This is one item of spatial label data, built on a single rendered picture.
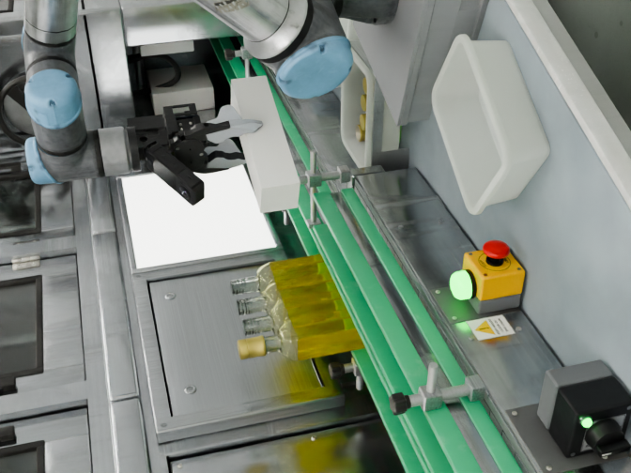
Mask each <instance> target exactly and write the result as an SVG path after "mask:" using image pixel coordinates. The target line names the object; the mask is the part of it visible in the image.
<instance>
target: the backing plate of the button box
mask: <svg viewBox="0 0 631 473"><path fill-rule="evenodd" d="M430 292H431V294H432V295H433V297H434V298H435V300H436V302H437V303H438V305H439V306H440V308H441V309H442V311H443V313H444V314H445V316H446V317H447V319H448V321H449V322H450V324H455V323H460V322H465V321H470V320H475V319H480V318H486V317H490V316H495V315H501V314H506V313H515V312H520V311H521V310H520V309H519V308H518V307H516V308H511V309H506V310H500V311H495V312H491V313H481V314H478V313H477V312H476V311H475V310H474V308H473V307H472V305H471V304H470V302H469V300H468V299H461V300H460V299H458V298H455V297H454V295H453V292H452V290H451V286H448V287H442V288H438V289H432V290H430Z"/></svg>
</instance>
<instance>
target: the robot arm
mask: <svg viewBox="0 0 631 473"><path fill-rule="evenodd" d="M193 1H194V2H195V3H196V4H198V5H199V6H200V7H202V8H204V9H205V10H207V11H208V12H209V13H211V14H212V15H214V16H215V17H216V18H218V19H219V20H221V21H222V22H224V23H225V24H227V25H228V26H230V27H231V28H232V29H234V30H235V31H237V32H238V33H240V34H241V35H242V36H244V45H245V47H246V49H247V51H248V52H249V53H250V54H251V55H252V56H253V57H255V58H256V59H258V60H259V61H260V62H262V63H263V64H265V65H266V66H268V67H269V68H271V69H272V70H273V72H274V73H275V75H276V82H277V84H278V85H279V86H280V87H281V89H282V91H283V92H284V93H285V94H287V95H288V96H289V97H292V98H295V99H310V98H313V97H319V96H322V95H324V94H326V93H329V92H330V91H332V90H333V89H334V88H336V87H337V86H338V85H340V84H341V83H342V82H343V81H344V80H345V79H346V77H347V76H348V74H349V72H350V71H351V68H352V65H353V54H352V52H351V44H350V41H349V39H348V38H346V34H345V31H344V29H343V26H342V25H341V22H340V20H339V18H345V19H349V20H353V21H357V22H361V23H370V24H373V25H379V24H387V23H391V22H392V20H393V19H394V17H395V14H396V11H397V8H398V3H399V0H193ZM78 5H79V0H24V26H23V34H22V48H23V54H24V63H25V73H26V85H25V89H24V93H25V106H26V109H27V112H28V113H29V115H30V118H31V122H32V126H33V129H34V133H35V136H36V137H31V138H28V139H27V140H26V142H25V154H26V160H27V165H28V170H29V174H30V176H31V179H32V180H33V182H35V183H36V184H51V183H56V184H62V183H64V182H69V181H75V180H83V179H89V178H97V177H104V176H110V175H124V174H129V173H130V171H131V169H132V171H133V172H137V171H141V164H140V160H146V166H147V168H148V169H149V170H151V171H152V172H153V173H154V174H155V175H157V176H158V177H159V178H160V179H161V180H162V181H164V182H165V183H166V184H167V185H168V186H169V187H170V188H172V189H173V190H174V191H175V192H176V193H178V194H179V195H180V196H181V197H182V198H183V199H185V200H186V201H187V202H188V203H189V204H190V205H191V206H195V205H197V204H198V203H199V202H201V201H202V200H203V199H205V182H204V181H203V180H202V179H201V178H200V177H198V176H197V175H196V174H195V173H197V174H213V173H217V172H221V171H226V170H229V169H230V168H234V167H238V166H240V165H242V164H244V163H246V160H245V156H244V153H241V152H240V151H239V149H238V147H237V146H236V144H235V143H234V142H233V141H232V140H231V139H228V138H231V137H239V136H241V135H242V134H246V133H254V132H255V131H256V130H258V129H259V128H260V127H262V126H263V123H262V121H259V120H254V119H242V118H241V117H240V115H239V114H238V112H237V111H236V110H235V108H234V107H233V106H232V105H225V106H223V107H222V108H221V109H220V111H219V114H218V117H217V118H215V119H212V120H209V121H208V122H206V123H201V121H200V116H199V115H198V114H197V111H196V106H195V103H189V104H180V105H173V106H164V107H163V114H158V115H150V116H142V117H134V118H127V123H128V126H127V127H126V130H124V128H123V127H114V128H107V129H98V130H86V126H85V117H84V112H83V106H82V104H83V102H82V95H81V92H80V86H79V81H78V74H77V68H76V61H75V42H76V28H77V17H78ZM181 107H189V110H190V111H184V114H174V113H173V109H174V108H181ZM192 114H194V115H192ZM183 115H185V116H183ZM98 131H99V133H98ZM207 140H209V141H211V142H212V143H214V144H218V145H217V146H208V142H207ZM207 146H208V147H207ZM204 148H205V149H204ZM103 167H104V168H103Z"/></svg>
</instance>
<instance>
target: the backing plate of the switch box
mask: <svg viewBox="0 0 631 473"><path fill-rule="evenodd" d="M538 406H539V404H531V405H526V406H521V407H518V408H513V409H508V410H505V413H506V415H507V416H508V418H509V419H510V421H511V422H512V423H513V425H514V426H515V428H516V430H517V432H518V434H519V435H520V437H521V438H522V440H523V442H524V443H525V445H526V446H527V448H528V450H529V451H530V453H531V455H532V457H533V458H534V460H535V462H536V463H537V464H538V465H539V467H540V469H541V470H542V472H543V473H562V472H565V471H570V470H574V469H578V468H582V467H586V466H590V465H597V464H602V463H605V462H609V461H613V460H618V459H622V458H625V457H628V454H627V453H626V452H621V453H617V454H613V455H610V456H605V457H599V456H598V454H596V453H595V452H591V453H587V454H583V455H579V456H575V457H571V458H566V457H565V456H564V454H563V453H562V451H561V449H560V448H559V446H558V445H557V443H556V442H555V440H554V439H553V437H552V436H551V434H550V433H549V429H547V428H546V426H545V425H544V424H543V423H542V421H541V420H540V418H539V417H538V415H537V411H538Z"/></svg>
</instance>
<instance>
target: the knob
mask: <svg viewBox="0 0 631 473"><path fill-rule="evenodd" d="M585 442H586V443H587V444H588V446H589V447H591V448H592V449H593V450H594V452H595V453H596V454H598V456H599V457H605V456H610V455H613V454H617V453H621V452H626V451H630V448H631V445H630V444H629V442H628V441H627V440H626V439H624V434H623V432H622V430H621V427H620V425H619V423H618V422H617V421H616V420H613V419H604V420H599V421H598V422H596V423H595V424H594V425H592V426H591V427H590V428H589V429H588V431H587V432H586V434H585Z"/></svg>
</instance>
